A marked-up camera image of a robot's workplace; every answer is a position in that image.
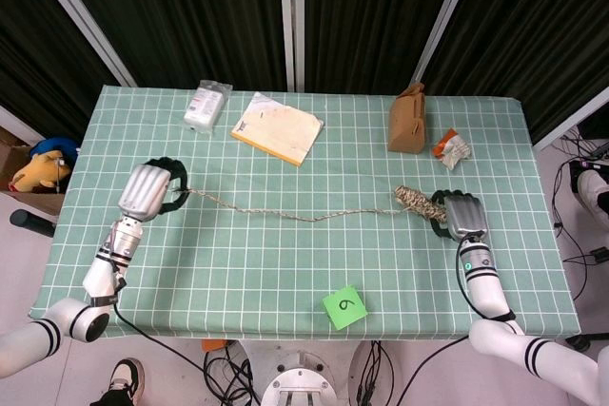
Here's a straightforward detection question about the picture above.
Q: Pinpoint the yellow-edged paper notepad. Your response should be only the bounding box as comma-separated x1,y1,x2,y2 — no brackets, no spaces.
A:
230,91,325,169

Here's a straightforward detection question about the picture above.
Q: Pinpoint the white tissue pack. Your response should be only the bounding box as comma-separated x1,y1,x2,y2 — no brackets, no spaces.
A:
183,79,234,134

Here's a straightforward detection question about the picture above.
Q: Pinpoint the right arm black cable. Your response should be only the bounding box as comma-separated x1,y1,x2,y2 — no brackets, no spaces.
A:
394,237,480,406

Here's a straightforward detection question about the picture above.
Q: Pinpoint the crumpled orange white wrapper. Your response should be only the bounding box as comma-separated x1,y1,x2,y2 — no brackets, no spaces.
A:
431,127,473,171

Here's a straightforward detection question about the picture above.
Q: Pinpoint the black white shoe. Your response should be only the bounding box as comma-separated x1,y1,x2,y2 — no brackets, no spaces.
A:
102,358,146,406

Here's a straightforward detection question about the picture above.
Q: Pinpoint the black floor cable bundle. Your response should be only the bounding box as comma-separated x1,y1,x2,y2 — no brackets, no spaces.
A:
551,132,609,302
202,339,262,406
355,338,397,406

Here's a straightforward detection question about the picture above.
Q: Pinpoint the white frame beam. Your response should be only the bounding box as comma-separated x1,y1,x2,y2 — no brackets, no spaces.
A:
532,89,609,150
0,105,35,140

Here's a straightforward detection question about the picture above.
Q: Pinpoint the black caster wheel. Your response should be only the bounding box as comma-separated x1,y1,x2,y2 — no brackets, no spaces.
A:
564,334,594,351

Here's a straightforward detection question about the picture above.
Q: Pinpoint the yellow plush toy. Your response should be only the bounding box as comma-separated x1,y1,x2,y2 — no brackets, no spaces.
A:
10,149,72,194

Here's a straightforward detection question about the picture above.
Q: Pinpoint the braided black white rope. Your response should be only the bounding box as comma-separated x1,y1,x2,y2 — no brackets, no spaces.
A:
171,184,451,224

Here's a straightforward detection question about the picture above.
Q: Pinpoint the cardboard box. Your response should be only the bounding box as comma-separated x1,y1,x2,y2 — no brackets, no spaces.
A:
0,126,68,217

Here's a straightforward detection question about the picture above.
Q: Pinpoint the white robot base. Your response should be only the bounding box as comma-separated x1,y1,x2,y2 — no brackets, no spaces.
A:
232,338,377,406

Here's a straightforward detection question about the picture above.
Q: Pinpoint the blue plush toy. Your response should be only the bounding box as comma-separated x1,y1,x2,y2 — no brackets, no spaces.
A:
29,137,80,165

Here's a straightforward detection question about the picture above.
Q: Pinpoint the black curtain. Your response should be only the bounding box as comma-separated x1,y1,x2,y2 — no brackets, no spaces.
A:
304,0,472,93
422,0,609,142
0,0,121,141
47,0,294,91

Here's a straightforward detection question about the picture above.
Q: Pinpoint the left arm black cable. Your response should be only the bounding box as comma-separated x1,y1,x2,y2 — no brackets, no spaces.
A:
109,299,213,381

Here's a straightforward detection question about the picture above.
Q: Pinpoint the white frame post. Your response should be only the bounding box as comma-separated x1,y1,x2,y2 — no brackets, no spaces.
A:
278,0,305,92
411,0,484,87
21,0,139,88

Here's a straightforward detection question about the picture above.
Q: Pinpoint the black cylinder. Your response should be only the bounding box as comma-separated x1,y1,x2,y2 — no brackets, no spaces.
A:
10,208,57,239

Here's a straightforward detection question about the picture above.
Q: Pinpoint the black trouser leg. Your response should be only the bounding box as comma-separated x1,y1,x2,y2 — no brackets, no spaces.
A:
88,387,130,406

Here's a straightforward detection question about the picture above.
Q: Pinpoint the white sneaker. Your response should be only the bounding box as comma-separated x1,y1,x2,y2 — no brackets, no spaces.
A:
577,168,609,217

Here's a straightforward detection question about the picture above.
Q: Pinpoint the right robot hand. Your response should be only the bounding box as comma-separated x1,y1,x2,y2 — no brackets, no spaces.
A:
430,189,492,242

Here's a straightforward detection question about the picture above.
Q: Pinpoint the green checked tablecloth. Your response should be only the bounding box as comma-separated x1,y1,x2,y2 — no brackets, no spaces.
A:
28,85,582,341

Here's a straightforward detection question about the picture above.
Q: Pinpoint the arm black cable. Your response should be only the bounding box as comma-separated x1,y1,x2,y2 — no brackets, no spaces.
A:
109,299,213,381
394,237,480,406

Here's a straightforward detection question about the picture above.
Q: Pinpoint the brown paper bag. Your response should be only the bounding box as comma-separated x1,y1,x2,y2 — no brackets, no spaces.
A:
387,82,427,155

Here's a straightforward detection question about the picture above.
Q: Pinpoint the green numbered foam cube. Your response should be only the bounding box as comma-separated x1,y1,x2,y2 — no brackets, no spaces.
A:
322,284,369,331

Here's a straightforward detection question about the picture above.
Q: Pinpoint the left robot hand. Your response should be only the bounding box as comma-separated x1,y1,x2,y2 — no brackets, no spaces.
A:
116,156,190,222

